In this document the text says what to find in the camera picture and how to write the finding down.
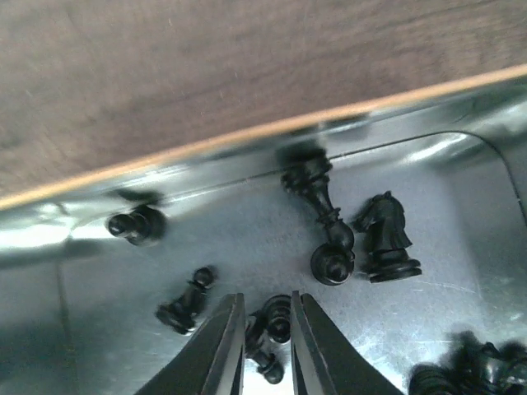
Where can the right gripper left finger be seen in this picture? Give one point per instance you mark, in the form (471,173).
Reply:
(213,360)

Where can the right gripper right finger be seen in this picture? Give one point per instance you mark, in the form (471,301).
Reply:
(323,361)

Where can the black pawn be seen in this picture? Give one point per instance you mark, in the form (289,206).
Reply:
(181,313)
(331,265)
(141,227)
(277,312)

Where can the black chess pieces in tin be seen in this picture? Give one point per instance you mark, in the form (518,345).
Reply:
(480,369)

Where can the black knight piece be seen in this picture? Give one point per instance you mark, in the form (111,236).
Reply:
(383,222)

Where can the gold metal tin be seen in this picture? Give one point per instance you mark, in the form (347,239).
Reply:
(78,305)

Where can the black bishop piece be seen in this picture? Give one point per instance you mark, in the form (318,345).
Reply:
(308,178)

